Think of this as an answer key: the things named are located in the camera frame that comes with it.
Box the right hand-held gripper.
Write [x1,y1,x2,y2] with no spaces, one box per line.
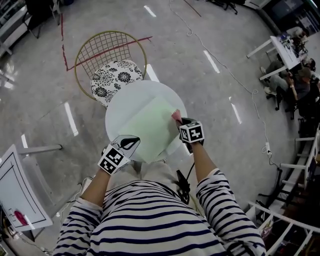
[174,117,206,154]

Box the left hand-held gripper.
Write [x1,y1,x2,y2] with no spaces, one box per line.
[97,134,142,176]

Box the pink small object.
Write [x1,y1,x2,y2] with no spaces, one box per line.
[170,108,182,124]

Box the person's left forearm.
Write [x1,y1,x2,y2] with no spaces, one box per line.
[80,168,112,209]

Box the person's right forearm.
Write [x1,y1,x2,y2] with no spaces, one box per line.
[190,142,219,184]

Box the floral seat cushion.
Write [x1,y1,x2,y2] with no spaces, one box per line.
[90,60,144,106]

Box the striped long-sleeve shirt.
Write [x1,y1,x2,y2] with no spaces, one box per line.
[52,168,267,256]

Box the white power strip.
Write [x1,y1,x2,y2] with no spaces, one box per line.
[260,141,273,158]

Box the red floor tape line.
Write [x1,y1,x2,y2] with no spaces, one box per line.
[60,12,154,73]

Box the white work desk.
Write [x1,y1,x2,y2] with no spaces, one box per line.
[246,35,301,81]

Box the black office chair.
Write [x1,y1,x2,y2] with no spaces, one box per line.
[206,0,239,15]
[24,0,51,39]

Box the white side table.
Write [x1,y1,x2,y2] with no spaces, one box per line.
[0,143,63,233]

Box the magenta object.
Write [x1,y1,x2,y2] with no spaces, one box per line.
[13,210,29,226]

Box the white metal storage rack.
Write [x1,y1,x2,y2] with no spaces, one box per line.
[0,0,34,56]

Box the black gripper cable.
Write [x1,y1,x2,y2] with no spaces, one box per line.
[175,161,196,205]

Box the white floor cable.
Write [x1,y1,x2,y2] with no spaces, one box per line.
[169,0,273,154]

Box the gold wire chair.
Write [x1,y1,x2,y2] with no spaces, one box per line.
[74,30,148,109]

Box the white frame shelf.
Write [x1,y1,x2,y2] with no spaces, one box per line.
[246,129,320,256]

